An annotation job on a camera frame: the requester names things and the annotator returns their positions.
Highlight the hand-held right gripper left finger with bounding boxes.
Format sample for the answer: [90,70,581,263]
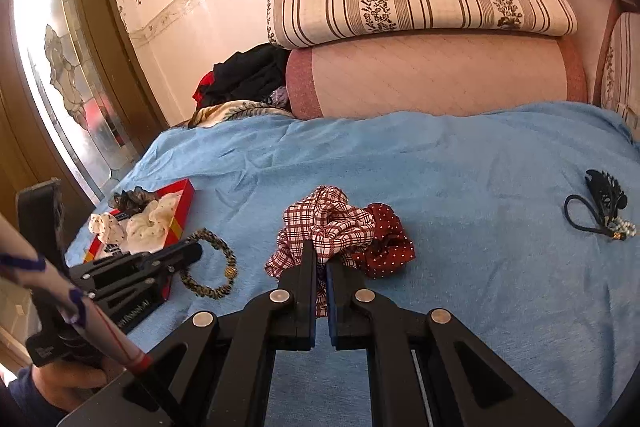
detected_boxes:
[125,239,321,427]

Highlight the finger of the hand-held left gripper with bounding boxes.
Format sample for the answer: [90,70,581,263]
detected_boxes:
[85,268,178,308]
[69,241,204,283]

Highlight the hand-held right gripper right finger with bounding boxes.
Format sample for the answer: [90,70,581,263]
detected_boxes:
[326,259,576,427]

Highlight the red cardboard box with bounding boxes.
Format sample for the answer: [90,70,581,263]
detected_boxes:
[82,178,197,308]

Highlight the cream scrunchie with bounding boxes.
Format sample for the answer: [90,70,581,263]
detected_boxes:
[125,198,177,254]

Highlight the leopard print hair tie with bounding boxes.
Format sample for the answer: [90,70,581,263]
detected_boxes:
[179,228,238,300]

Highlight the white cherry print scrunchie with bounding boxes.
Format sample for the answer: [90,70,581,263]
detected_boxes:
[89,211,127,250]

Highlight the grey sheer scrunchie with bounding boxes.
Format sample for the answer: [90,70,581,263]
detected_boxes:
[111,186,152,214]

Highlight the red plaid scrunchie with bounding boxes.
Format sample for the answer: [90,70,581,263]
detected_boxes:
[264,186,377,280]

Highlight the person's left forearm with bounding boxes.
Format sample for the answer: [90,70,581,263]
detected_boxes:
[0,369,63,427]

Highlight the person's left hand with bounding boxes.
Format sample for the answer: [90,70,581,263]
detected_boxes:
[30,357,123,413]

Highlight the pink stick red stripes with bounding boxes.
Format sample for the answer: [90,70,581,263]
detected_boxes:
[0,212,153,375]

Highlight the dark red dotted scrunchie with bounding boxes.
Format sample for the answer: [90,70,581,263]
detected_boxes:
[350,202,417,279]

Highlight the cream patterned cloth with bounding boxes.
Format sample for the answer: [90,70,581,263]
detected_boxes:
[187,99,293,129]

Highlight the blue blanket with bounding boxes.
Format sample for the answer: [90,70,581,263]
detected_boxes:
[65,101,640,427]

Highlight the black clothes pile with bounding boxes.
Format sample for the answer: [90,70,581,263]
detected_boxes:
[194,43,291,110]

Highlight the wooden glass door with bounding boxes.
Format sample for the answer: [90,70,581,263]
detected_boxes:
[0,0,168,218]

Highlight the pink bolster cushion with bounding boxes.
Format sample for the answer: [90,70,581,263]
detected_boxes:
[285,32,588,120]

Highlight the striped floral cushion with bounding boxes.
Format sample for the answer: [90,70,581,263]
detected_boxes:
[597,11,640,142]

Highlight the black ornament hair tie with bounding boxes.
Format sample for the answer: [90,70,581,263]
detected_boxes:
[564,168,638,240]

